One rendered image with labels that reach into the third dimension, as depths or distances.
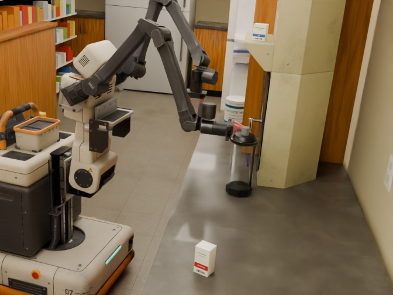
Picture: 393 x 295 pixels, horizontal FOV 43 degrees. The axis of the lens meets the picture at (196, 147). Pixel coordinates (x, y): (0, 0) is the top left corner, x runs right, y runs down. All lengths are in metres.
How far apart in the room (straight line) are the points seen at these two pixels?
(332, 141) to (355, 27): 0.52
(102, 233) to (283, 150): 1.34
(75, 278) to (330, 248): 1.38
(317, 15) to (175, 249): 0.98
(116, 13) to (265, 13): 4.93
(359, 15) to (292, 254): 1.12
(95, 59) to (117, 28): 4.72
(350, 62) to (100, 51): 1.12
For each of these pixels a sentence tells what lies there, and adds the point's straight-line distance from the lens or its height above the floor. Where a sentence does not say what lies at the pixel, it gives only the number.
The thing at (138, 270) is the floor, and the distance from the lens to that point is 3.17.
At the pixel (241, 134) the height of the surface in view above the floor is 1.18.
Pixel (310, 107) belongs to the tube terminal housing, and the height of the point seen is 1.27.
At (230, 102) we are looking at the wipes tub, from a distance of 2.75.
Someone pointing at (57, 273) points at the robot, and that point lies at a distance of 2.69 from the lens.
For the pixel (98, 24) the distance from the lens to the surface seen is 7.30.
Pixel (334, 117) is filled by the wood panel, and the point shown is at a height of 1.16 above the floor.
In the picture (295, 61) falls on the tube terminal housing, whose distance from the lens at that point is 1.94.
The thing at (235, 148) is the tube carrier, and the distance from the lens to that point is 1.90.
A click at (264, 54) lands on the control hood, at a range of 1.93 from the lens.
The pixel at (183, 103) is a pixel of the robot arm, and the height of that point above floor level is 1.23.
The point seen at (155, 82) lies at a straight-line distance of 7.09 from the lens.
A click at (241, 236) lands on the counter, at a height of 0.94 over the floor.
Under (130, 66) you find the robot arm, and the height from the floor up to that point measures 1.26.
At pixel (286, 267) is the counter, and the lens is 1.58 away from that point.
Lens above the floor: 1.78
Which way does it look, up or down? 20 degrees down
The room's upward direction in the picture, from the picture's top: 5 degrees clockwise
